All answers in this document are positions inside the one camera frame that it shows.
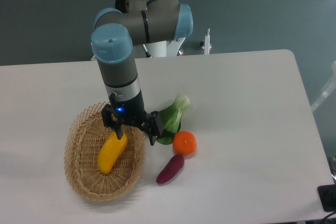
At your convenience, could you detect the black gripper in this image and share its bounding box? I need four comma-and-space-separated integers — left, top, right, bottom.
101, 91, 164, 146

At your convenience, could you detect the yellow mango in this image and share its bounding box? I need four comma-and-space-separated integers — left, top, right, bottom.
97, 132, 128, 174

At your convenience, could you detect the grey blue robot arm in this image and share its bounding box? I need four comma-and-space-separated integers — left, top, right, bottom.
91, 0, 193, 144

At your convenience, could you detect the woven wicker basket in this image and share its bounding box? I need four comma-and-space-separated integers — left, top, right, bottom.
64, 103, 145, 201

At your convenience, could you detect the green bok choy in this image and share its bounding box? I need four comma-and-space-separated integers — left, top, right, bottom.
156, 95, 191, 145

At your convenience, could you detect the orange tangerine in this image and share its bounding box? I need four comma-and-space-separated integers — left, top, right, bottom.
172, 131, 197, 155

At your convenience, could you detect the purple sweet potato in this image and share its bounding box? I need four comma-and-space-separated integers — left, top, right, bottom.
156, 154, 185, 185

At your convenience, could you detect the white stand leg with caster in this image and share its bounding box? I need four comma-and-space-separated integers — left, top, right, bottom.
200, 28, 212, 55

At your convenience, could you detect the black device at table edge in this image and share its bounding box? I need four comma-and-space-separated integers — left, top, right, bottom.
317, 184, 335, 212

